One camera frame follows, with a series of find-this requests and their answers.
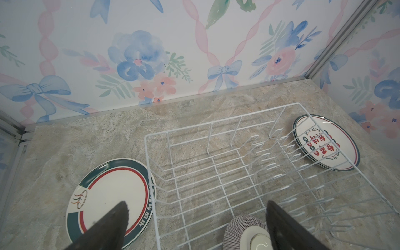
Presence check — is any left aluminium corner post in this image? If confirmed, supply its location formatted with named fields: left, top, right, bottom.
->
left=1, top=111, right=25, bottom=223

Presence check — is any striped ceramic bowl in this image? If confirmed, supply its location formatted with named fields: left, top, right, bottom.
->
left=222, top=215, right=273, bottom=250

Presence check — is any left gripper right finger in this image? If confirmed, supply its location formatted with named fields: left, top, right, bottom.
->
left=266, top=200, right=328, bottom=250

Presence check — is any white plate green red rim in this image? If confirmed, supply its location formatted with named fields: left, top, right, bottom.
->
left=66, top=158, right=157, bottom=248

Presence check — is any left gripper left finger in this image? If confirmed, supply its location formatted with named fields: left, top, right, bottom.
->
left=66, top=202, right=129, bottom=250

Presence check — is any right aluminium corner post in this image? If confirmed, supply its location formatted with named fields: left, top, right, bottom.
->
left=304, top=0, right=379, bottom=79

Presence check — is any white plate front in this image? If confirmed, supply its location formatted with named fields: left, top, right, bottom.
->
left=293, top=114, right=360, bottom=171

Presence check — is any aluminium corner post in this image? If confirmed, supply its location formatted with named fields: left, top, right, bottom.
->
left=1, top=111, right=25, bottom=223
left=304, top=0, right=379, bottom=79

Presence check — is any white wire dish rack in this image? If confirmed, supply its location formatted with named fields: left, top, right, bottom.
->
left=144, top=103, right=400, bottom=250

